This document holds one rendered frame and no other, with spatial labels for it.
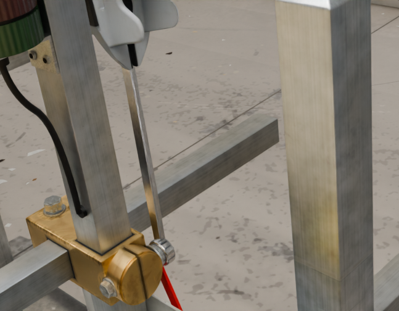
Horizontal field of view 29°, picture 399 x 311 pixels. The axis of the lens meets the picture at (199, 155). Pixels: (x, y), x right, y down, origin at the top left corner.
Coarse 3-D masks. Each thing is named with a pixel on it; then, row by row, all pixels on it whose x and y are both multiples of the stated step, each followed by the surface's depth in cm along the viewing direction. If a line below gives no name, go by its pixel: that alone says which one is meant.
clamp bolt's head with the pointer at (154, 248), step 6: (150, 246) 68; (156, 246) 69; (156, 252) 68; (162, 252) 69; (162, 258) 68; (162, 264) 68; (162, 276) 70; (162, 282) 70; (168, 282) 69; (168, 288) 70; (168, 294) 70; (174, 294) 70; (174, 300) 70; (174, 306) 70; (180, 306) 70
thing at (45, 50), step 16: (32, 48) 59; (48, 48) 57; (0, 64) 55; (32, 64) 60; (48, 64) 58; (16, 96) 57; (32, 112) 59; (48, 128) 60; (64, 160) 62; (80, 208) 64
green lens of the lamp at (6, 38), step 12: (36, 12) 54; (12, 24) 52; (24, 24) 53; (36, 24) 54; (0, 36) 52; (12, 36) 53; (24, 36) 53; (36, 36) 54; (0, 48) 53; (12, 48) 53; (24, 48) 53
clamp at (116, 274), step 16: (32, 224) 72; (48, 224) 71; (64, 224) 71; (32, 240) 74; (64, 240) 69; (128, 240) 68; (144, 240) 68; (80, 256) 68; (96, 256) 66; (112, 256) 66; (128, 256) 66; (144, 256) 66; (80, 272) 69; (96, 272) 67; (112, 272) 66; (128, 272) 65; (144, 272) 67; (160, 272) 68; (96, 288) 68; (112, 288) 66; (128, 288) 66; (144, 288) 67; (112, 304) 68; (128, 304) 67
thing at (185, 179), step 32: (256, 128) 85; (192, 160) 80; (224, 160) 81; (128, 192) 76; (160, 192) 76; (192, 192) 79; (32, 256) 69; (64, 256) 69; (0, 288) 65; (32, 288) 67
